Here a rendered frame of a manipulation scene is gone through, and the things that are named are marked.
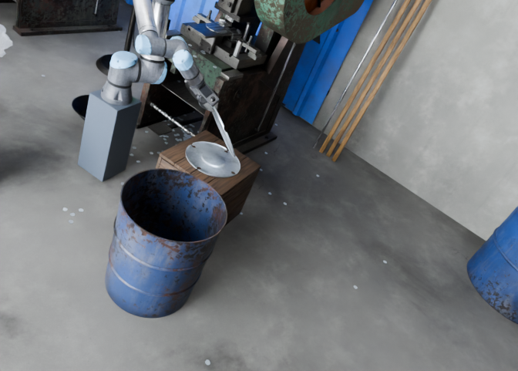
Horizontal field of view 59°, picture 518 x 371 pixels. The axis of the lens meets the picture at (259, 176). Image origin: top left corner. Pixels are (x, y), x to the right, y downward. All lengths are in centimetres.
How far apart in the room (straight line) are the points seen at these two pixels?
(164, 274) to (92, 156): 96
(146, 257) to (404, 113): 245
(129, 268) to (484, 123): 260
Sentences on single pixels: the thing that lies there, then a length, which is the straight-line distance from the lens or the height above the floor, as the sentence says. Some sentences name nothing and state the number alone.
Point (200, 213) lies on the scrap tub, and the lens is 204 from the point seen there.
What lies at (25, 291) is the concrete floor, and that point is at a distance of 207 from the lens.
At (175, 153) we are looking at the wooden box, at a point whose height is 35.
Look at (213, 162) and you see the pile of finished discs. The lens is 232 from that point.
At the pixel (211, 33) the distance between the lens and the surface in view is 264.
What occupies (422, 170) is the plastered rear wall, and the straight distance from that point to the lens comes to 373.
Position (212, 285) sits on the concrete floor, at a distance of 223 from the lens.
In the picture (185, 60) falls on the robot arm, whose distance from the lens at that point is 192.
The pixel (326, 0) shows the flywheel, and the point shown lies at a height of 113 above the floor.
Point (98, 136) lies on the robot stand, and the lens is 247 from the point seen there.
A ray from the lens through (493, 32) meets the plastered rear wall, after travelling 347.
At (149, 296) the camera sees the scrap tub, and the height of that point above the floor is 14.
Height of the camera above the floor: 164
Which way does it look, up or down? 33 degrees down
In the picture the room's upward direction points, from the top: 24 degrees clockwise
